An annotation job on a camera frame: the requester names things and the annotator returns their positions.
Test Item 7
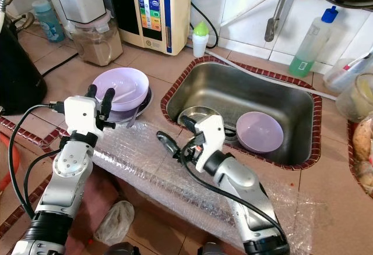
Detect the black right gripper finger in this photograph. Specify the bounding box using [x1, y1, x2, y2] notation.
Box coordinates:
[156, 130, 184, 162]
[180, 115, 202, 136]

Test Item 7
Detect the light purple plastic bowl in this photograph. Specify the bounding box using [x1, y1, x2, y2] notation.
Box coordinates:
[92, 67, 150, 113]
[235, 111, 284, 154]

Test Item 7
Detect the dark purple plastic bowl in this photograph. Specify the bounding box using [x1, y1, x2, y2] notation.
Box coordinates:
[111, 89, 152, 122]

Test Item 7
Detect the clear bubble wrap sheet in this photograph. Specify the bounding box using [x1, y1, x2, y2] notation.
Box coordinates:
[87, 120, 327, 253]

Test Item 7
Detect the blender jar with brown powder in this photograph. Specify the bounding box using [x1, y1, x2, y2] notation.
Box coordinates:
[52, 0, 124, 68]

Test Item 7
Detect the stainless steel sink basin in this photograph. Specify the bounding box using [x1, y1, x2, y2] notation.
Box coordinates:
[166, 62, 315, 166]

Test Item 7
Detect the black electric kettle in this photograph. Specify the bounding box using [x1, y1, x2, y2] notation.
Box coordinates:
[0, 10, 48, 116]

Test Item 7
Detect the teal plastic bottle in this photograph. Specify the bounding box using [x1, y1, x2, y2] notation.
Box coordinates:
[32, 0, 66, 43]

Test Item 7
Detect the small white bottle green cap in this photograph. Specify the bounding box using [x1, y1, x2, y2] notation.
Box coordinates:
[192, 21, 209, 58]

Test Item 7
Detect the cream water ionizer appliance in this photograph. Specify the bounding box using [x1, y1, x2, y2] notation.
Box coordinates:
[105, 0, 192, 56]

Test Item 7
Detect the crumpled clear plastic bag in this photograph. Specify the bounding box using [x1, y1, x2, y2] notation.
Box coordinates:
[93, 200, 136, 247]

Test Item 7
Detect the dark robot right foot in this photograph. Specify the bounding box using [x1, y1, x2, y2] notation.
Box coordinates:
[195, 243, 222, 255]

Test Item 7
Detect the dark robot foot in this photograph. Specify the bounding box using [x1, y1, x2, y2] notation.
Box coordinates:
[102, 242, 132, 255]
[195, 243, 222, 255]

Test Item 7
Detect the dark robot left foot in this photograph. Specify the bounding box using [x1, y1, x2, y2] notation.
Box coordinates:
[102, 242, 132, 255]

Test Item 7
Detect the metal faucet spout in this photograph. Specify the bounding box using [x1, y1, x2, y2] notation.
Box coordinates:
[264, 0, 295, 43]

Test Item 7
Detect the white slanted water pipe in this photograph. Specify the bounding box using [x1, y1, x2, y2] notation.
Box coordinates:
[219, 0, 295, 29]

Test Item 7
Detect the dish soap bottle blue cap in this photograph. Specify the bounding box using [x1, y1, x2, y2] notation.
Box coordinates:
[288, 6, 340, 79]

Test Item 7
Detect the clear glass jar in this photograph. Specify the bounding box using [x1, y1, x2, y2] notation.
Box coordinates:
[335, 72, 373, 123]

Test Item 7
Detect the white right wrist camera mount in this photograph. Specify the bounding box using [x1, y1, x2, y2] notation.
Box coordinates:
[193, 114, 226, 173]

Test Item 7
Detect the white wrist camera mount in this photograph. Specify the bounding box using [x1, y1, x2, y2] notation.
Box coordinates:
[193, 114, 226, 173]
[63, 95, 103, 136]

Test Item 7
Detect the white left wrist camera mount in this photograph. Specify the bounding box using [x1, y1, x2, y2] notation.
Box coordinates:
[63, 95, 103, 136]

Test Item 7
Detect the black kettle power cable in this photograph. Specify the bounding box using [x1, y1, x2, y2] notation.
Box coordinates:
[44, 54, 73, 76]

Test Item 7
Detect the thin white countertop hose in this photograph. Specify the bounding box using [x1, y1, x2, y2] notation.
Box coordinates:
[210, 48, 339, 101]

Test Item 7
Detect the black ionizer power cable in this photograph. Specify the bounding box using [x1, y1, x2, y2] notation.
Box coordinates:
[189, 2, 219, 50]

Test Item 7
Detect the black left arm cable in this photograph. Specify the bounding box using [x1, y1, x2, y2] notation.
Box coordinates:
[9, 104, 68, 218]

